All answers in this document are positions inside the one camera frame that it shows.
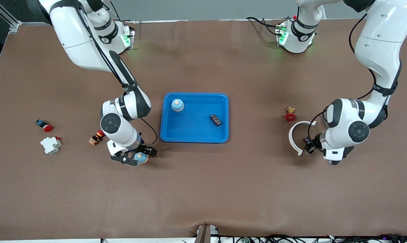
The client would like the blue plastic tray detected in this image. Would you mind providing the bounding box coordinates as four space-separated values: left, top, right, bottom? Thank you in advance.
159 92 229 144

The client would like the brass valve red handwheel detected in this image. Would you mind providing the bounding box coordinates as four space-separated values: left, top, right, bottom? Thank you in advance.
284 106 297 123

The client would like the white circuit breaker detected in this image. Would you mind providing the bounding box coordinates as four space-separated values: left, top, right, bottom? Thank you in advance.
40 136 62 155

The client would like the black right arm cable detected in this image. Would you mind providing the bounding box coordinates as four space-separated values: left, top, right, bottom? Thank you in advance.
76 7 158 146

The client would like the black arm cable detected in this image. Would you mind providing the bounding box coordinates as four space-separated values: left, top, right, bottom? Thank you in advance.
311 12 398 144
76 7 158 146

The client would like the white plastic half ring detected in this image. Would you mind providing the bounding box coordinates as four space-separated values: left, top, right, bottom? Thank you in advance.
288 120 317 156

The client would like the orange red emergency switch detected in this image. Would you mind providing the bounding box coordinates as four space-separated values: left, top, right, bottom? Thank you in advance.
88 129 106 146

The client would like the red push button switch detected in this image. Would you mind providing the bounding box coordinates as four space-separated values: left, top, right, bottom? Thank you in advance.
35 119 54 133

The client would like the metal table edge bracket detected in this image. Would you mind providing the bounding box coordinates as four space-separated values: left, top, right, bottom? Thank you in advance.
194 223 220 243

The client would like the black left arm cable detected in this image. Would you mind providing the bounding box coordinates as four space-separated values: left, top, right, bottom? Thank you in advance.
311 12 398 144

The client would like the aluminium frame post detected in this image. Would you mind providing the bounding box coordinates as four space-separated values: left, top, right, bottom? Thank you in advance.
0 0 22 34

